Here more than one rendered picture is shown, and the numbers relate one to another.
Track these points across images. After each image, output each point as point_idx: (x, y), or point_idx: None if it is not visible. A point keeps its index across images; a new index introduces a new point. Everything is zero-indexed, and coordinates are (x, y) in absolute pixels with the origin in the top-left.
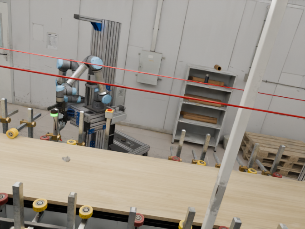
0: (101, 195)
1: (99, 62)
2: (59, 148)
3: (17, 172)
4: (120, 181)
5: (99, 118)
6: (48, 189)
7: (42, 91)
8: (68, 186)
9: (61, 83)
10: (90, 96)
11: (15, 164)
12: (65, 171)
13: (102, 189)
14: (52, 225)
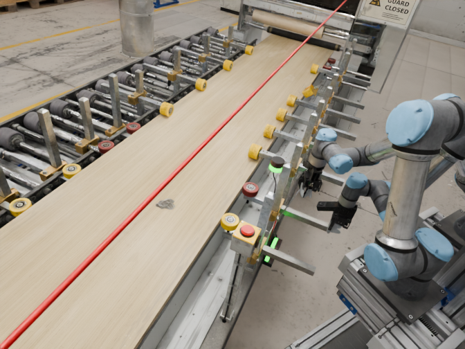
0: (34, 229)
1: (405, 123)
2: (205, 201)
3: (151, 157)
4: (51, 266)
5: (371, 298)
6: (95, 178)
7: None
8: (88, 197)
9: (458, 177)
10: (454, 256)
11: (172, 156)
12: (129, 198)
13: (49, 234)
14: (41, 185)
